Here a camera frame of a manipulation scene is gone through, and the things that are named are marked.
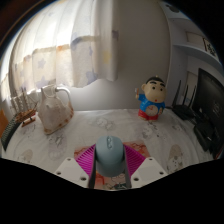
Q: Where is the black router with antennas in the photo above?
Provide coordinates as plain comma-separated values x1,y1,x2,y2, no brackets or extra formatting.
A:
171,79,199,121

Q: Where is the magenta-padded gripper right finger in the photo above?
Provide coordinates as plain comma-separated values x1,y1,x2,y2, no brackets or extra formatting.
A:
122,143,169,190

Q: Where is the cartoon boy figurine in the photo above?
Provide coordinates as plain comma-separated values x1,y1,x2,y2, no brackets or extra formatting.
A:
134,75,167,122

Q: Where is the wooden sailing ship model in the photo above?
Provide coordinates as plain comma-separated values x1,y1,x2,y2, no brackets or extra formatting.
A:
9,86,38,128

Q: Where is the white printed tablecloth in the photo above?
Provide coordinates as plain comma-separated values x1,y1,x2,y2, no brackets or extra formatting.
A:
1,107,215,192

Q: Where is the white star-print curtain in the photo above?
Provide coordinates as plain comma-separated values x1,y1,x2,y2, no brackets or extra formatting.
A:
0,0,121,98

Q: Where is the white shelf unit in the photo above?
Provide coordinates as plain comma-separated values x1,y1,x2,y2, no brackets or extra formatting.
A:
159,1,224,108

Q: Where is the black monitor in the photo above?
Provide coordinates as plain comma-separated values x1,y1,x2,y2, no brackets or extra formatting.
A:
192,67,224,158

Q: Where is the light blue computer mouse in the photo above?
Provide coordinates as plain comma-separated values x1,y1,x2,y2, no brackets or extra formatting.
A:
94,134,127,178

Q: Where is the small black box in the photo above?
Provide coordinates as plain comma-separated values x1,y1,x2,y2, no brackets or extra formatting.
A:
192,121,215,152

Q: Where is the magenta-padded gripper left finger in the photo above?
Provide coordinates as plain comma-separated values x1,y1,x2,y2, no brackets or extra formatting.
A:
54,143,98,190

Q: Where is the large white conch shell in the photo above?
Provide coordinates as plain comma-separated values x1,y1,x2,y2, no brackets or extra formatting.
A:
36,83,75,136

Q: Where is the black computer keyboard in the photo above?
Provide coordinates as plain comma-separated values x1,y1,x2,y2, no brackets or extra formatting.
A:
0,114,20,152

